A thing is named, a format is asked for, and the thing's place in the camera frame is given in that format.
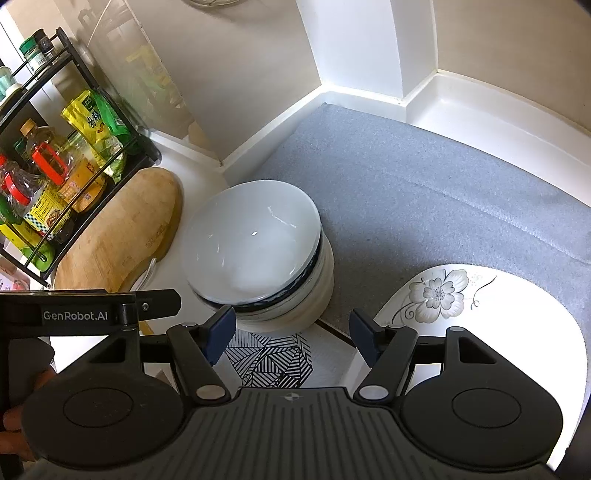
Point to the green capped spice jar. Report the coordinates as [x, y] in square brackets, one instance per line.
[33, 48]

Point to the person's left hand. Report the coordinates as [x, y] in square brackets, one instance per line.
[16, 427]

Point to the blue rimmed white bowl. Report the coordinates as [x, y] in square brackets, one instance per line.
[302, 288]

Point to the yellow labelled bottle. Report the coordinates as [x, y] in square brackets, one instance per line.
[48, 212]

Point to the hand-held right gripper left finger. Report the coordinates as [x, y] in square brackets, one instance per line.
[221, 334]

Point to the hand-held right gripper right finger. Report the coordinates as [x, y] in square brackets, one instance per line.
[362, 339]

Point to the white floral plate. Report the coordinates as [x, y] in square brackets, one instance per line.
[438, 290]

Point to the yellow green seasoning packet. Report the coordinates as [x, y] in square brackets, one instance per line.
[99, 124]

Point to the black metal rack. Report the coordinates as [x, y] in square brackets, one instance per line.
[74, 230]

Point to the wooden cutting board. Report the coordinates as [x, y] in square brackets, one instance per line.
[120, 230]

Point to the black line patterned plate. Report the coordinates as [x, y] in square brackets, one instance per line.
[272, 357]

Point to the pale green capped jar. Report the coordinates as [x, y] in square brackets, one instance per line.
[7, 83]

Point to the white bowl blue patterned outside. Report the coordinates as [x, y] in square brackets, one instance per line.
[249, 244]

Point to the grey mat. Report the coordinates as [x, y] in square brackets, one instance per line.
[415, 184]

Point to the red capped bottle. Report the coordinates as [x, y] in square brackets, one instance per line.
[16, 189]

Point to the green bottle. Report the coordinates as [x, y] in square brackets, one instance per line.
[41, 256]

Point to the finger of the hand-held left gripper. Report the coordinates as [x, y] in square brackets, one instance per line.
[159, 303]

